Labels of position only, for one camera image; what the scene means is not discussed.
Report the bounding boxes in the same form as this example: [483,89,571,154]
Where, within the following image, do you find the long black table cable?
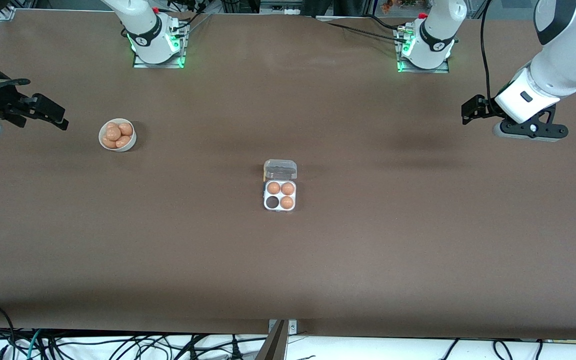
[315,15,411,43]

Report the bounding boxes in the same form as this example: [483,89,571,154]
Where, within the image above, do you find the clear plastic egg box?
[263,159,299,213]

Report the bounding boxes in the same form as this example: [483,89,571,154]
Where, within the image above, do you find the teal cable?
[27,329,45,360]

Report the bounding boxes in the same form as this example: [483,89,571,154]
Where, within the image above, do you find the white round bowl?
[98,118,138,152]

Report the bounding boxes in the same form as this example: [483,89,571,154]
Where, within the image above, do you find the dark grey metal bar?
[255,320,289,360]

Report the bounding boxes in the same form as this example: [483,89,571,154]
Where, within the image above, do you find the small metal bracket plate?
[268,319,298,335]

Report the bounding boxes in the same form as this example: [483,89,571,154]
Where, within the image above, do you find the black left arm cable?
[479,0,500,118]

